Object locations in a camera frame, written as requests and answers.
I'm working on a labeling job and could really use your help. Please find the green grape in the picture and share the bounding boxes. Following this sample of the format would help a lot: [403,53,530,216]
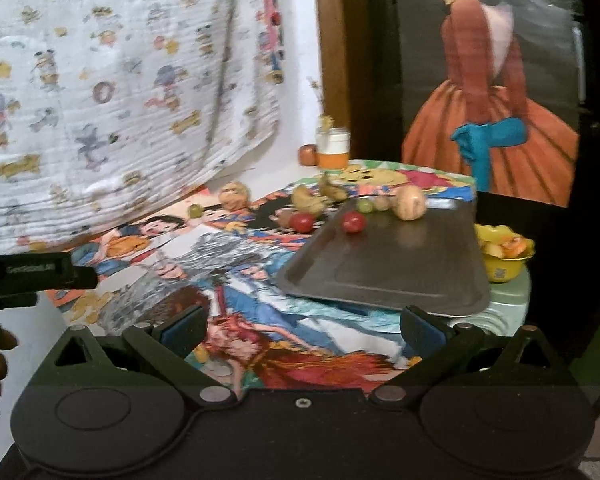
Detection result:
[356,197,375,214]
[188,204,204,219]

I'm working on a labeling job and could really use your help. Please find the tan round potato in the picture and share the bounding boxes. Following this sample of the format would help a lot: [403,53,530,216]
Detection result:
[218,181,250,211]

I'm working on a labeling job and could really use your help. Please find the small brown round fruit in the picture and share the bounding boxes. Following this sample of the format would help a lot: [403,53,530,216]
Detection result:
[274,208,294,229]

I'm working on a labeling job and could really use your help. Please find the red cherry tomato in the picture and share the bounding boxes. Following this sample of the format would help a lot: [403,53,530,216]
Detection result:
[289,212,315,234]
[341,211,366,234]

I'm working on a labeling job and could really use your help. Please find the spotted yellow banana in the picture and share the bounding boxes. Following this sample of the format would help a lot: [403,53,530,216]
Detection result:
[318,174,349,203]

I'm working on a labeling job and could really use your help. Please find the dark metal tray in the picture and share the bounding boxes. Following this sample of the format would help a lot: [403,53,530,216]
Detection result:
[275,198,491,318]

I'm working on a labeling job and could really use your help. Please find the pale green plastic stool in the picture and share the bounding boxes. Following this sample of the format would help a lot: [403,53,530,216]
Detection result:
[448,266,531,337]

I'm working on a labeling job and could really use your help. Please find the silver haired anime drawing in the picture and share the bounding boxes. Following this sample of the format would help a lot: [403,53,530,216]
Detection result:
[48,226,421,393]

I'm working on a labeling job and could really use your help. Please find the yellow bowl with fruit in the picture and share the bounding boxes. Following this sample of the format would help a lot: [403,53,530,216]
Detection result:
[475,224,535,284]

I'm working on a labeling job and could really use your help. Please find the red cherry tomato on tray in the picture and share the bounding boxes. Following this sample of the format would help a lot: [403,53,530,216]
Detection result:
[341,211,366,234]

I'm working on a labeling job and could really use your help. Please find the small brown fruit on tray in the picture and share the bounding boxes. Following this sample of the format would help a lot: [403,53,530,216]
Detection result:
[373,195,392,211]

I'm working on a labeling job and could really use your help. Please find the green grape on tray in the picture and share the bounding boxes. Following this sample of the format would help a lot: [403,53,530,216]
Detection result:
[356,197,375,214]

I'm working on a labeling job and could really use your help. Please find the white cartoon print cloth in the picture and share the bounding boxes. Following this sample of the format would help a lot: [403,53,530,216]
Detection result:
[0,0,283,255]

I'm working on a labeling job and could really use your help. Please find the white and orange jar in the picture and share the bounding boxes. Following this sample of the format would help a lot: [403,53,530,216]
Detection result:
[316,128,350,170]

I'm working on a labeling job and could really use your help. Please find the small red apple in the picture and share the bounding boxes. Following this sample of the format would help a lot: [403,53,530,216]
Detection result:
[298,144,317,167]

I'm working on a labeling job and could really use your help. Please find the girl in orange dress poster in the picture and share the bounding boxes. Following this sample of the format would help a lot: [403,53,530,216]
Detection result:
[396,0,584,206]

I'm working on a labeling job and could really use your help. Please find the brown wooden door frame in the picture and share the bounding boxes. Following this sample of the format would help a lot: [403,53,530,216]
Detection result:
[316,0,366,133]

